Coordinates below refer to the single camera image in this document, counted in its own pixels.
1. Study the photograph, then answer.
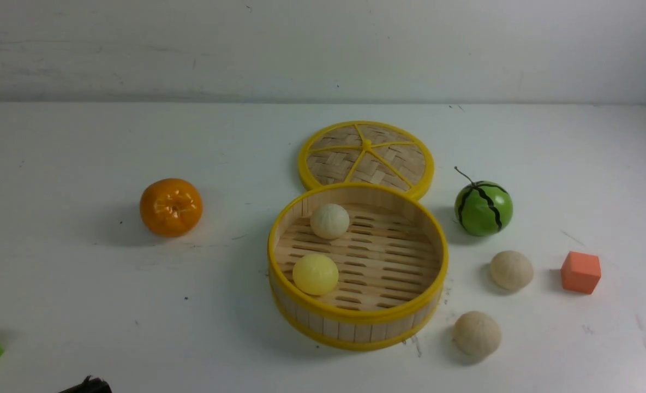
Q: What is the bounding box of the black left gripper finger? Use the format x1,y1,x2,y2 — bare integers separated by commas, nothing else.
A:
59,376,112,393

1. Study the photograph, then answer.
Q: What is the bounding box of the yellow toy bun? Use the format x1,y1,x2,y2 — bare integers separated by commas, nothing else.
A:
291,253,339,296

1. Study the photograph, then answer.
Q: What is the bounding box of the white bun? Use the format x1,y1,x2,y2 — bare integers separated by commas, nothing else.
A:
488,249,534,293
452,311,503,360
309,204,350,240

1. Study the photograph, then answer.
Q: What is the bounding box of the yellow-rimmed bamboo steamer tray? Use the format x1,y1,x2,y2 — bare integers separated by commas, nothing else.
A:
267,182,448,351

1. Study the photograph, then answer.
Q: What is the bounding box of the woven bamboo steamer lid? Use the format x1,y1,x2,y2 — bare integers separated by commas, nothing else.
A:
296,120,435,200

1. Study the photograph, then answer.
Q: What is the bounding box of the orange toy tangerine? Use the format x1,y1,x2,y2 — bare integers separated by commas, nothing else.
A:
139,177,204,238

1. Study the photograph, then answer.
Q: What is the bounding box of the green striped toy watermelon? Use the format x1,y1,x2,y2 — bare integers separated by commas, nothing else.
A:
453,166,513,237

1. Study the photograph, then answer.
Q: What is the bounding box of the orange foam cube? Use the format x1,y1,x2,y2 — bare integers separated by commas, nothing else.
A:
560,251,602,295

